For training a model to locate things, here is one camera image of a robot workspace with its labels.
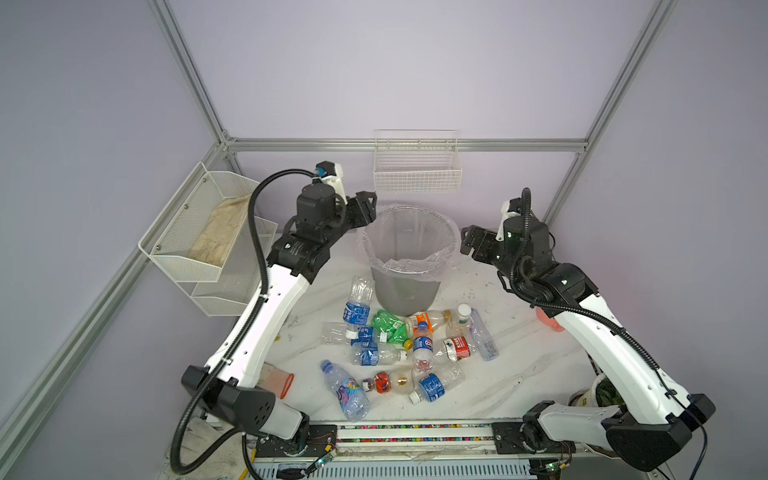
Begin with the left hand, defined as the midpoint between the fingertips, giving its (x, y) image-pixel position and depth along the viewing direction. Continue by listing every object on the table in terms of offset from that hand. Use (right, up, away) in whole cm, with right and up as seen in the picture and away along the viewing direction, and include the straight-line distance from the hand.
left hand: (363, 201), depth 68 cm
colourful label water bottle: (-3, -49, +4) cm, 49 cm away
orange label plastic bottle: (+17, -34, +23) cm, 44 cm away
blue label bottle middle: (0, -40, +13) cm, 42 cm away
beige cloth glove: (-39, -6, +10) cm, 41 cm away
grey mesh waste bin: (+10, -26, +28) cm, 39 cm away
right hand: (+26, -7, +1) cm, 27 cm away
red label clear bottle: (+26, -39, +16) cm, 49 cm away
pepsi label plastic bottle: (+15, -40, +16) cm, 46 cm away
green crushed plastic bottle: (+6, -35, +23) cm, 42 cm away
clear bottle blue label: (-2, -27, +5) cm, 27 cm away
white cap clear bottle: (+34, -37, +23) cm, 55 cm away
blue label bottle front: (+18, -47, +9) cm, 51 cm away
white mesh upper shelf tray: (-46, -8, +9) cm, 48 cm away
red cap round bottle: (+9, -48, +14) cm, 51 cm away
